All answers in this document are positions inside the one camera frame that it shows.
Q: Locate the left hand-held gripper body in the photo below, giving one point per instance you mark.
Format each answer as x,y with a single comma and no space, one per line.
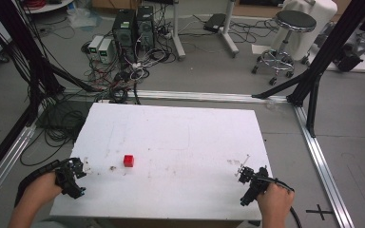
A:
65,177

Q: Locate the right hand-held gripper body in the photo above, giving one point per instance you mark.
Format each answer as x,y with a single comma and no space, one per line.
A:
259,182

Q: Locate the red cube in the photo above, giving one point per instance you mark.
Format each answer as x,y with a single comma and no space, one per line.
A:
128,161

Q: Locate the person's right hand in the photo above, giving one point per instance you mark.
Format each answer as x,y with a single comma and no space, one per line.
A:
275,202

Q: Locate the person's left hand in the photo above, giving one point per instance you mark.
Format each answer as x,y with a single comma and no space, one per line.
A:
41,191

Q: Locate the white power supply box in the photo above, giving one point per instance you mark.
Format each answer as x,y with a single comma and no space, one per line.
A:
95,46
105,50

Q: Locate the large black computer tower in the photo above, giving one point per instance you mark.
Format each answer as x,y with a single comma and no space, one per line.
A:
124,34

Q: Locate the white table leg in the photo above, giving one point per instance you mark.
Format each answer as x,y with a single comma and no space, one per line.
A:
177,31
229,31

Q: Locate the clear plastic bag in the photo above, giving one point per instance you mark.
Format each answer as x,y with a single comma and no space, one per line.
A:
84,17

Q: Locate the black device on white board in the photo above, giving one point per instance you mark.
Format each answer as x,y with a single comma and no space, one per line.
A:
348,58

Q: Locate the slim black computer tower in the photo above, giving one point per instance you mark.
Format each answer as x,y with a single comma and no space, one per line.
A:
145,27

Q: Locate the flat black box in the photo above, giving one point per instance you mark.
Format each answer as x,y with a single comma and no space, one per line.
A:
215,22

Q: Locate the black round chrome stool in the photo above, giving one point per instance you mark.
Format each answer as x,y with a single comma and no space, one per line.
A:
293,22

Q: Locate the round white table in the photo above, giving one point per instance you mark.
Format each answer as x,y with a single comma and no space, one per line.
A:
50,5

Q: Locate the black low frame beam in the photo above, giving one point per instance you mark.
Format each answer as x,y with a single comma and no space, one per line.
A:
3,148

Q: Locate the long aluminium floor rail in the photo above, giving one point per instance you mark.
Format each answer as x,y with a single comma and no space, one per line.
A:
202,96

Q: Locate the black diagonal frame brace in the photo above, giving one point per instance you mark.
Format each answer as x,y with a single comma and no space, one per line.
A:
278,87

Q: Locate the black upright frame brace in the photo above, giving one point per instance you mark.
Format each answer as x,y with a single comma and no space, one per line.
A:
313,104

